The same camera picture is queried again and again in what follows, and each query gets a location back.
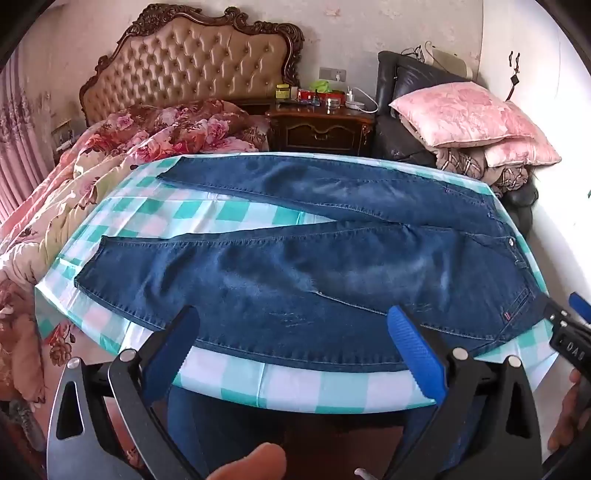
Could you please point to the yellow jar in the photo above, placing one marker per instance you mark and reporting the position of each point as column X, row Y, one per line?
column 283, row 91

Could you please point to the green plastic bag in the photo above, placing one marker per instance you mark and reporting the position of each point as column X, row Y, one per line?
column 321, row 85

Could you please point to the small pink floral pillow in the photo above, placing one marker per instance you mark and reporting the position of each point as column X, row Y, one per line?
column 521, row 152

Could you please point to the dark wooden nightstand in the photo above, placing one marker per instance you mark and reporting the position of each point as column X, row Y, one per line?
column 323, row 131

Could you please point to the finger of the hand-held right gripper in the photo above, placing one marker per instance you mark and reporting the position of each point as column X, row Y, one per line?
column 551, row 308
column 581, row 307

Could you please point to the cream pink floral quilt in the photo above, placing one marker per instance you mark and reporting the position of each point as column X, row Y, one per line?
column 51, row 207

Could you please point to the black leather chair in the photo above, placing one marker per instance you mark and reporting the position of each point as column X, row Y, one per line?
column 401, row 78

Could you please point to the brown plaid blanket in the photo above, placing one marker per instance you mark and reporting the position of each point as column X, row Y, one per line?
column 466, row 161

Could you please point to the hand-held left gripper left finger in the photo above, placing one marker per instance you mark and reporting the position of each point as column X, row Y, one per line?
column 171, row 350

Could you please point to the wall socket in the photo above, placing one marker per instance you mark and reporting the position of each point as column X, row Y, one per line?
column 333, row 74

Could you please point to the green white checked tablecloth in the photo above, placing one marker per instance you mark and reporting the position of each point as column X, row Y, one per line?
column 184, row 210

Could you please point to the white power strip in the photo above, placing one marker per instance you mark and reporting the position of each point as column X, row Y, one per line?
column 358, row 104

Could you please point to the person's right hand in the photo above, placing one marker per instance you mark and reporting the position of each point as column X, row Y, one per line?
column 570, row 415

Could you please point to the large pink floral pillow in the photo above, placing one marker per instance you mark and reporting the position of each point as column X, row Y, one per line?
column 461, row 113

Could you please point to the pink curtain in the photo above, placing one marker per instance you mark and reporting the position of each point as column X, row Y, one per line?
column 18, row 152

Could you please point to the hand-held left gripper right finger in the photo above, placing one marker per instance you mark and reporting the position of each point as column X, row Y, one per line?
column 415, row 355

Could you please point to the person's left hand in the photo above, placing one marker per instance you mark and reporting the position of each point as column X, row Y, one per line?
column 251, row 466

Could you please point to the dark red floral quilt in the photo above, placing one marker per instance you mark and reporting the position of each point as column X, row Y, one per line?
column 184, row 124

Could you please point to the tufted beige carved headboard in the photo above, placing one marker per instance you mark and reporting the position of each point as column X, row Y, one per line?
column 184, row 60

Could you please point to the round metal tin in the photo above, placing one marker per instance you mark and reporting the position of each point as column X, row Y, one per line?
column 334, row 104

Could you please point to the blue denim pants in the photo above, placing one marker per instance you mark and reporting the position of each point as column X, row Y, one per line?
column 277, row 286

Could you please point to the red box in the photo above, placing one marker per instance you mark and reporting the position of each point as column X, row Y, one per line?
column 309, row 95

